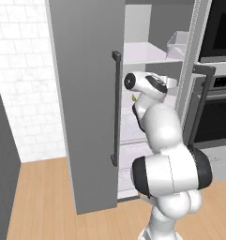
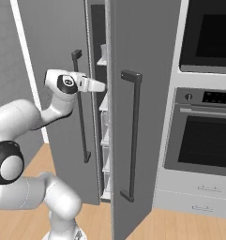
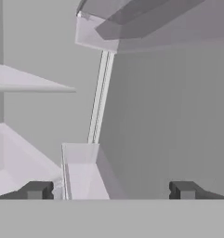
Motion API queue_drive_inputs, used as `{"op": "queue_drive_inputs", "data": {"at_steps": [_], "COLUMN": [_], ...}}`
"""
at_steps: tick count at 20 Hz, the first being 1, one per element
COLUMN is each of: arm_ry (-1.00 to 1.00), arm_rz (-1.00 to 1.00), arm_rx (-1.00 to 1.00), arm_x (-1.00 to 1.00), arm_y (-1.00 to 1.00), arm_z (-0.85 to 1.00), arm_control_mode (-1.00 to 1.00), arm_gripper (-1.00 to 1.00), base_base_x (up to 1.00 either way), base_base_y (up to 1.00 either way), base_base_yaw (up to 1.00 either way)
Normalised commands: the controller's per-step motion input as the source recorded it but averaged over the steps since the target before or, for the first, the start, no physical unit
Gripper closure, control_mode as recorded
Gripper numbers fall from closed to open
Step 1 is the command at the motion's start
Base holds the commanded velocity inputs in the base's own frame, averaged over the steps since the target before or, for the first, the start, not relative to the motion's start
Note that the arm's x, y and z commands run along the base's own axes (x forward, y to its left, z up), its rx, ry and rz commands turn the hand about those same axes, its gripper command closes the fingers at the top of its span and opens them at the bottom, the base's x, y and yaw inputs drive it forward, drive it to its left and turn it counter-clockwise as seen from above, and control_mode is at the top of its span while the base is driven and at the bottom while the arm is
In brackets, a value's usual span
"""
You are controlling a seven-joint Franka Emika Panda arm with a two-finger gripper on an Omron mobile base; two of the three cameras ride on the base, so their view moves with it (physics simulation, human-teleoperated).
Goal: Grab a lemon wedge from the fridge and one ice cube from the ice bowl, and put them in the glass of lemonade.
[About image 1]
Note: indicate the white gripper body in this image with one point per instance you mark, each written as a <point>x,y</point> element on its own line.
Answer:
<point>172,84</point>

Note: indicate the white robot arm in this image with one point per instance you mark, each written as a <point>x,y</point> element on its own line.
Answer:
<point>170,168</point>

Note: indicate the grey fridge door with bin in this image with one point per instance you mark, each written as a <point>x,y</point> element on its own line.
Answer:
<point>189,62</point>

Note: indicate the yellow lemon wedge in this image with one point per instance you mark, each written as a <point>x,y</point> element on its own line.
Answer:
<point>133,98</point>

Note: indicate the white fridge shelf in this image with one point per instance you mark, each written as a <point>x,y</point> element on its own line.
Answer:
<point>142,53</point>

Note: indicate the white fridge interior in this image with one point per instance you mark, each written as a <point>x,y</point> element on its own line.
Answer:
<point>134,22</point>

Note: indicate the white fridge drawer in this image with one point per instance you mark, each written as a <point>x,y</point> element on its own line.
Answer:
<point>130,156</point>

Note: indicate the white door bin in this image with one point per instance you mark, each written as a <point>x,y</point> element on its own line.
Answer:
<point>177,45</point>

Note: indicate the black and steel oven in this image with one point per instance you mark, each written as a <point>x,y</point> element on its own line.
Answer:
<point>217,118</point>

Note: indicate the black built-in microwave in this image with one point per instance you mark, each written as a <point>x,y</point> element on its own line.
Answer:
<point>219,28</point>

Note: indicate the grey drawer under oven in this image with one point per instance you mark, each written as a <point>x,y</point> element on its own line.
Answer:
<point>220,162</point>

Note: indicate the dark grey cabinet side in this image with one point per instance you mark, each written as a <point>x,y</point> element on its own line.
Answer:
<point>3,162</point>

